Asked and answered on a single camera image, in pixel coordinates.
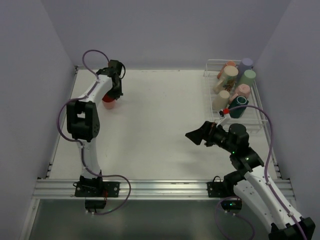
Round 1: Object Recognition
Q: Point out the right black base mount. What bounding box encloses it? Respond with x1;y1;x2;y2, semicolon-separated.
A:
206;176;243;214

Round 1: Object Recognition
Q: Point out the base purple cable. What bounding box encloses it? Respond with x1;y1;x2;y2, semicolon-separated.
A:
214;196;253;240
84;174;133;216

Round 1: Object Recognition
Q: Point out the dark green mug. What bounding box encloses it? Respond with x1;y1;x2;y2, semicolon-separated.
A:
228;96;249;119

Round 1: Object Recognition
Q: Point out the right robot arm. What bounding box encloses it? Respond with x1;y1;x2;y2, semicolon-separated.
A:
185;121;316;240

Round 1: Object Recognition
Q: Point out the cream floral mug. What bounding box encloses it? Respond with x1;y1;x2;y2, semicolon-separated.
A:
213;66;239;94

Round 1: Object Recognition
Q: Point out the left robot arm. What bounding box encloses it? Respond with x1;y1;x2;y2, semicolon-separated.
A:
66;60;126;194

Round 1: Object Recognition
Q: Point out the white wire dish rack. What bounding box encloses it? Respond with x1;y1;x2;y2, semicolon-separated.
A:
204;59;268;133

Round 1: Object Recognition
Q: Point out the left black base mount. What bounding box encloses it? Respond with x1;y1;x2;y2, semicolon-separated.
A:
73;181;120;213

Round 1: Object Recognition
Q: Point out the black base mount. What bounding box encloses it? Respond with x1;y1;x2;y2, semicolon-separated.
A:
73;181;120;213
206;176;243;214

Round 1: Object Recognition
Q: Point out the light green plastic cup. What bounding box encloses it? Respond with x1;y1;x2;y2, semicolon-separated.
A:
237;69;257;88

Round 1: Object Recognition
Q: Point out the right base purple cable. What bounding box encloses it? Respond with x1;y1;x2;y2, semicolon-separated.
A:
214;196;253;240

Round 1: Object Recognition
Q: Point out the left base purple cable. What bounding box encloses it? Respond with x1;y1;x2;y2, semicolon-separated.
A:
84;174;133;216

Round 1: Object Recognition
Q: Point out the salmon pink plastic cup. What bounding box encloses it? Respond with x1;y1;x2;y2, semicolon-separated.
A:
102;94;116;110

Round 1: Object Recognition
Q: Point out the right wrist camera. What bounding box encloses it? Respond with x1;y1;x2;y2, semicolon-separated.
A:
216;108;232;127

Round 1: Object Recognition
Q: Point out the light pink mug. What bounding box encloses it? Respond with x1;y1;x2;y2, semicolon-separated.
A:
229;84;251;102

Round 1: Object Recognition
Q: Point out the aluminium mounting rail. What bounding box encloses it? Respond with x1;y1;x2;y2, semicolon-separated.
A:
31;178;297;201

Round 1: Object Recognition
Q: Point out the lavender plastic cup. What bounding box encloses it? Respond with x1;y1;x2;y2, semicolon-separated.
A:
237;57;254;76

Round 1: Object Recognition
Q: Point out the beige plastic cup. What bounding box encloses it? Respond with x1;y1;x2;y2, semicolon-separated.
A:
212;90;230;111

